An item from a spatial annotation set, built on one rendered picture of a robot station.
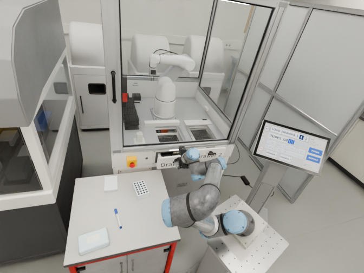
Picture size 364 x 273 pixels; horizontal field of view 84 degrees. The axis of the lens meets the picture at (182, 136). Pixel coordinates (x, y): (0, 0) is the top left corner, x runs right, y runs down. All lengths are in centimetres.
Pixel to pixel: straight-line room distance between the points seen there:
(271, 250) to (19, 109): 152
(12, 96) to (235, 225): 117
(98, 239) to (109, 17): 113
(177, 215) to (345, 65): 212
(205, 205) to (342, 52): 210
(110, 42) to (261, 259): 146
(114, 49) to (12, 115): 55
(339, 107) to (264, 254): 161
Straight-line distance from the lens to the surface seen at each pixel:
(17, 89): 106
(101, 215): 143
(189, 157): 119
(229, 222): 119
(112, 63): 120
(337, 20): 267
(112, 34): 117
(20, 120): 111
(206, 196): 83
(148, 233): 135
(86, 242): 131
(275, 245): 155
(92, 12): 439
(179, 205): 84
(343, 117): 248
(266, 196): 221
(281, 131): 183
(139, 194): 145
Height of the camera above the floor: 195
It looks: 35 degrees down
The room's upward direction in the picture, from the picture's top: 11 degrees clockwise
